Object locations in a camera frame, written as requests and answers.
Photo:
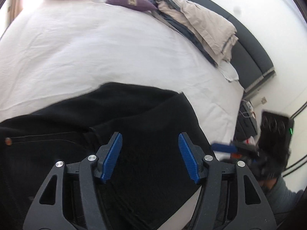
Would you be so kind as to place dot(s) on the person's right forearm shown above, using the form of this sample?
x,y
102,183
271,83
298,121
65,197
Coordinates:
x,y
283,196

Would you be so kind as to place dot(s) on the bed with white sheet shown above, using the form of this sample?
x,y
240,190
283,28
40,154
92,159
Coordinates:
x,y
96,40

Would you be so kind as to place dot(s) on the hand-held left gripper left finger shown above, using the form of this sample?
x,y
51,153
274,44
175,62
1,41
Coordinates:
x,y
111,158

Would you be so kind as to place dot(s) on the purple patterned pillow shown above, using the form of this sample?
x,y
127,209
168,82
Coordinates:
x,y
124,0

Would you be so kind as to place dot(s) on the dark nightstand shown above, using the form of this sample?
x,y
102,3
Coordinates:
x,y
247,124

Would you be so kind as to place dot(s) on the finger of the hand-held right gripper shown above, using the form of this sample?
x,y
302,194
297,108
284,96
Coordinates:
x,y
223,147

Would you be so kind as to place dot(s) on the black pants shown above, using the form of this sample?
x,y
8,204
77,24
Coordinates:
x,y
144,115

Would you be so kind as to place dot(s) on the pile of beige and blue clothes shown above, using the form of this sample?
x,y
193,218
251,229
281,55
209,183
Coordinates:
x,y
203,21

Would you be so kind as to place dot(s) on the grey upholstered headboard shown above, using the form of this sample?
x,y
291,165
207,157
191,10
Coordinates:
x,y
251,60

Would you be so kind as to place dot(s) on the beige curtain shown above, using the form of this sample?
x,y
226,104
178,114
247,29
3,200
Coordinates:
x,y
18,2

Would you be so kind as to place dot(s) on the white pillow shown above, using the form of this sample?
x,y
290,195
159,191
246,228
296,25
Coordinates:
x,y
229,71

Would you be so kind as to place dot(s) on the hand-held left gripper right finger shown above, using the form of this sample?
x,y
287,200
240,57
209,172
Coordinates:
x,y
189,158

